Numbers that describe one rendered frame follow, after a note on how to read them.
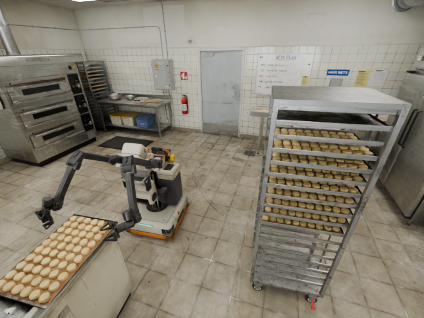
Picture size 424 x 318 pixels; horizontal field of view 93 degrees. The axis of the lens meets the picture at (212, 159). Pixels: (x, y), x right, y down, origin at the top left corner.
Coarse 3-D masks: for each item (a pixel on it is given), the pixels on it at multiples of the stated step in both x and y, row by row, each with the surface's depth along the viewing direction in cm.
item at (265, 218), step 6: (264, 216) 161; (270, 216) 161; (276, 222) 158; (282, 222) 157; (288, 222) 155; (294, 222) 155; (300, 222) 155; (306, 222) 158; (312, 228) 152; (318, 228) 151; (324, 228) 151; (330, 228) 149; (336, 228) 149
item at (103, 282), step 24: (96, 264) 140; (120, 264) 167; (72, 288) 122; (96, 288) 142; (120, 288) 170; (24, 312) 107; (48, 312) 109; (72, 312) 124; (96, 312) 145; (120, 312) 179
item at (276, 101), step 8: (272, 112) 113; (272, 120) 115; (272, 128) 117; (272, 136) 120; (272, 144) 122; (264, 168) 131; (264, 176) 134; (264, 184) 137; (264, 192) 140; (264, 200) 143; (256, 232) 159; (256, 240) 163; (256, 248) 168; (256, 256) 172
